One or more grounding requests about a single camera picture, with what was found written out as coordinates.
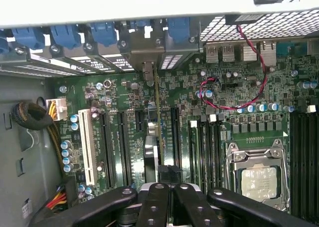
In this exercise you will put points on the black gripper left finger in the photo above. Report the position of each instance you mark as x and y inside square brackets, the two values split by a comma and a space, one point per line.
[104, 207]

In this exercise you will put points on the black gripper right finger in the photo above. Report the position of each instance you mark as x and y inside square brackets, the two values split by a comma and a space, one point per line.
[249, 209]

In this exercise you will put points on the CPU with metal lid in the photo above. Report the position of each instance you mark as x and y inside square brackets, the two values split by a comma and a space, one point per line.
[259, 182]

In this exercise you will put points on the black power connector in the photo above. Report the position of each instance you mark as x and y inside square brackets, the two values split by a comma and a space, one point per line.
[72, 189]

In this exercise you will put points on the long black expansion slot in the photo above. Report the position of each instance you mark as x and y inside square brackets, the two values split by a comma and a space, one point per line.
[107, 149]
[123, 147]
[176, 137]

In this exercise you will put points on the white expansion slot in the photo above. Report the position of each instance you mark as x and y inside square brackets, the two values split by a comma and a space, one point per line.
[87, 147]

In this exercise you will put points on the green RAM stick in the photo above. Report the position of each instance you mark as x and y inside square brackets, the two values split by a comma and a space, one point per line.
[193, 157]

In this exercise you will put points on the short black expansion slot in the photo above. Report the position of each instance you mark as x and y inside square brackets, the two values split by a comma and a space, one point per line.
[140, 122]

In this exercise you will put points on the black open PC case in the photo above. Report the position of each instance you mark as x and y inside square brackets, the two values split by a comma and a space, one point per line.
[22, 149]

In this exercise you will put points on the white power connector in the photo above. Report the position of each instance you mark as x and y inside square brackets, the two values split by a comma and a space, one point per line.
[59, 107]

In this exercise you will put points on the green motherboard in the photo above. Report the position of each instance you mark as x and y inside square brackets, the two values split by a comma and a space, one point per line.
[224, 87]

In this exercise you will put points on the silver rear port block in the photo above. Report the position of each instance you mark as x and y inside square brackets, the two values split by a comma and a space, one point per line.
[268, 55]

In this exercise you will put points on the silver USB port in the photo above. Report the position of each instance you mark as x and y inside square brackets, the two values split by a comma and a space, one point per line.
[212, 54]
[228, 53]

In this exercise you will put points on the vented silver expansion slot cover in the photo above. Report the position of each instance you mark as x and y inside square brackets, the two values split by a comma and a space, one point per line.
[172, 61]

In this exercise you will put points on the blue card retention clip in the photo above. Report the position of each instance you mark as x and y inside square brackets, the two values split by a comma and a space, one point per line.
[64, 36]
[27, 37]
[3, 45]
[103, 34]
[140, 23]
[178, 31]

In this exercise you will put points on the CPU socket with metal frame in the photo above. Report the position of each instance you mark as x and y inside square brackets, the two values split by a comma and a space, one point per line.
[231, 162]

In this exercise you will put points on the black plastic switch block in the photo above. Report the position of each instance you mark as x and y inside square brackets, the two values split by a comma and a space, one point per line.
[244, 19]

